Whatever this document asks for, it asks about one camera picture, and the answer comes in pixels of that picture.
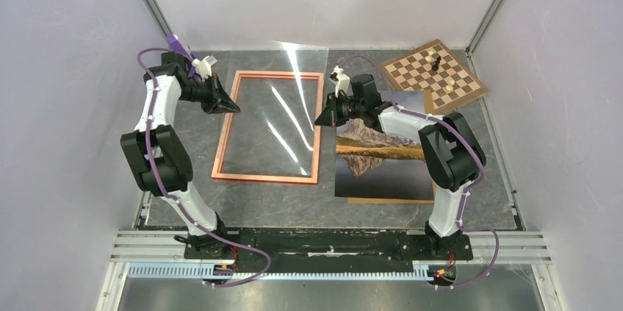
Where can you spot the purple plastic stand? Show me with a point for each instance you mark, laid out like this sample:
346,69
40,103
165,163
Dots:
175,44

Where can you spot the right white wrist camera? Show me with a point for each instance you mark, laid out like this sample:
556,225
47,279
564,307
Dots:
340,80

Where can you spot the mountain landscape photo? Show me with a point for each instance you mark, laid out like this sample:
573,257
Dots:
379,167

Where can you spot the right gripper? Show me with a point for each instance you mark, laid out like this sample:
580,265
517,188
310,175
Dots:
330,115

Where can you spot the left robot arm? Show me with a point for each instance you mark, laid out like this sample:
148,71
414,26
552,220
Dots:
158,159

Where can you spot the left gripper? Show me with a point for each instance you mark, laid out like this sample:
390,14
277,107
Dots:
224,104

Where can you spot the black chess piece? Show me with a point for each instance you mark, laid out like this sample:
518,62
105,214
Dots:
436,63

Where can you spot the white chess piece lower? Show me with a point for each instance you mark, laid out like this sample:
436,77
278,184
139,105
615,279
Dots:
450,86

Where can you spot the wooden chessboard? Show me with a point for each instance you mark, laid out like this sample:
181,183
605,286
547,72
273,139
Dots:
411,72

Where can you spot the orange picture frame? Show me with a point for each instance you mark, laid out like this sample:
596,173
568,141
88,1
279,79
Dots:
316,128

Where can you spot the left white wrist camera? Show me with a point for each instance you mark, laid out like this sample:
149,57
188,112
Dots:
203,67

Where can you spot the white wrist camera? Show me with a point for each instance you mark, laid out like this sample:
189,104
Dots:
203,67
340,80

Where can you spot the brown frame backing board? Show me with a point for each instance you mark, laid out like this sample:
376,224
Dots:
389,200

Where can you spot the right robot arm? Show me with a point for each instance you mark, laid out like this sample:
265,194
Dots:
452,154

